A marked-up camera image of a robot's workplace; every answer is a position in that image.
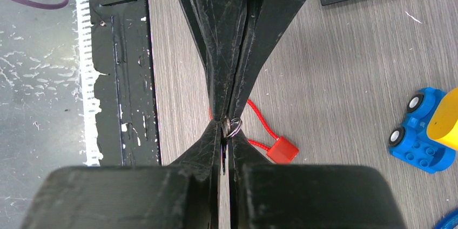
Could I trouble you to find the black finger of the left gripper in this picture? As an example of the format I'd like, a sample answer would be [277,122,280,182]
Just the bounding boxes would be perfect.
[179,0,247,122]
[228,0,306,119]

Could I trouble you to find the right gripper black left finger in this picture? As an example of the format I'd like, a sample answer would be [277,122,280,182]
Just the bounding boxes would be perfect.
[21,121,220,228]

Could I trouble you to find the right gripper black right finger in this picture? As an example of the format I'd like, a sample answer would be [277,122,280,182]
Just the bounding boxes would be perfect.
[228,132,405,228]

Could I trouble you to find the red cable padlock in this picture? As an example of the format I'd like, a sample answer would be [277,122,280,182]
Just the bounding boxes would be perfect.
[223,99,299,167]

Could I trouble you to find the silver key with ring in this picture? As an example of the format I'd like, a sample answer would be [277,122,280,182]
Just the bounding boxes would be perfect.
[223,117,243,139]

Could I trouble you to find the blue yellow toy car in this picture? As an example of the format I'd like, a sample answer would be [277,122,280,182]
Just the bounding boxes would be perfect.
[388,87,457,174]

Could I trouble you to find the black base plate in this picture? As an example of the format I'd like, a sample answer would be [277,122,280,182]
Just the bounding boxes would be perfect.
[89,0,161,166]

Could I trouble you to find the blue cable lock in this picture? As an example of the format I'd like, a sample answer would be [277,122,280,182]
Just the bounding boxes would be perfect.
[434,209,458,229]

